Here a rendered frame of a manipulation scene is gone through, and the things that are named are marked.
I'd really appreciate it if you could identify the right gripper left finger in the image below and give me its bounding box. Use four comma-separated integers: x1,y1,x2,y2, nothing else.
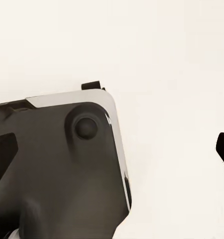
0,132,18,180

